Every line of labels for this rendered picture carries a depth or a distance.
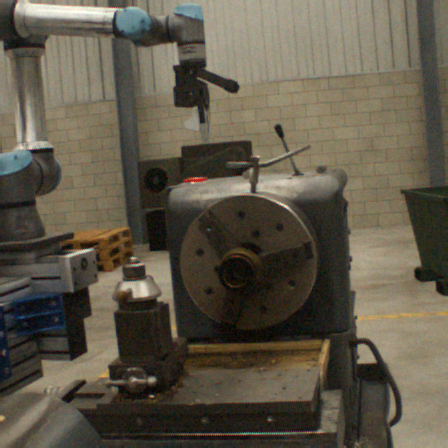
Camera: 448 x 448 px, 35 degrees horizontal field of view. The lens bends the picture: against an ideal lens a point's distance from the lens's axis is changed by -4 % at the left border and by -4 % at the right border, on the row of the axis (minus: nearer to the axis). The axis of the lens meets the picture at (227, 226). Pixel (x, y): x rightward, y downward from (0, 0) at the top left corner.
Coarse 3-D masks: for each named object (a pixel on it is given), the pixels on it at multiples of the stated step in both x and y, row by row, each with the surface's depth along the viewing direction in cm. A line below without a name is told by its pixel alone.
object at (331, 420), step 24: (336, 408) 112; (120, 432) 110; (144, 432) 109; (168, 432) 108; (192, 432) 107; (216, 432) 107; (240, 432) 106; (264, 432) 105; (288, 432) 104; (312, 432) 103; (336, 432) 103
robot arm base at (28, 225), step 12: (0, 204) 185; (12, 204) 184; (24, 204) 186; (0, 216) 185; (12, 216) 184; (24, 216) 185; (36, 216) 189; (0, 228) 184; (12, 228) 184; (24, 228) 185; (36, 228) 187; (0, 240) 184; (12, 240) 183; (24, 240) 184
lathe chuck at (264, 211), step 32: (256, 192) 172; (192, 224) 169; (224, 224) 168; (256, 224) 166; (288, 224) 165; (192, 256) 170; (192, 288) 171; (224, 288) 170; (256, 288) 168; (288, 288) 167; (256, 320) 169
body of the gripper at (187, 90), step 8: (184, 64) 186; (192, 64) 185; (200, 64) 186; (176, 72) 189; (184, 72) 188; (192, 72) 188; (176, 80) 190; (184, 80) 188; (192, 80) 188; (200, 80) 187; (176, 88) 187; (184, 88) 186; (192, 88) 186; (200, 88) 185; (176, 96) 188; (184, 96) 187; (192, 96) 187; (208, 96) 191; (176, 104) 187; (184, 104) 187; (192, 104) 187
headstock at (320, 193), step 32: (192, 192) 187; (224, 192) 185; (288, 192) 181; (320, 192) 179; (320, 224) 179; (320, 256) 180; (352, 256) 225; (320, 288) 181; (192, 320) 188; (288, 320) 183; (320, 320) 182
